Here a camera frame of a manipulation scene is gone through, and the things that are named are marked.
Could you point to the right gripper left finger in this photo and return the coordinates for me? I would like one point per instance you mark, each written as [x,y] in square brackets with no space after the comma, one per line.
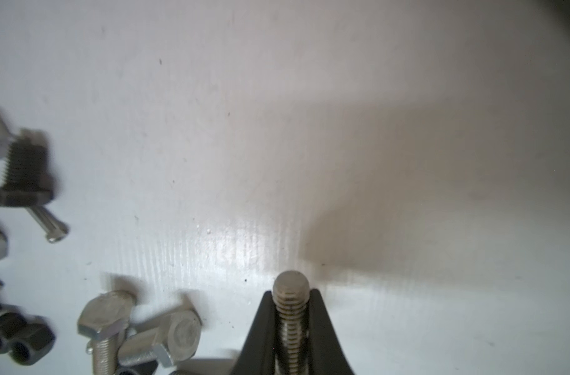
[257,356]

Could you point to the black hex bolt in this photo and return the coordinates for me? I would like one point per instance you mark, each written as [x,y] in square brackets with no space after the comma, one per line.
[22,185]

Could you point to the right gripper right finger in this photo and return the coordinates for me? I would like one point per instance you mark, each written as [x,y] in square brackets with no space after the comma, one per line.
[325,354]

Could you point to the silver hex bolt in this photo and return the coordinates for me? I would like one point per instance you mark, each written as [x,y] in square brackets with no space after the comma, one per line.
[291,294]
[104,320]
[174,340]

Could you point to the black hex nut pair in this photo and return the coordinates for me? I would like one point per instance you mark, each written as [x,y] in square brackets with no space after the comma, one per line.
[26,343]

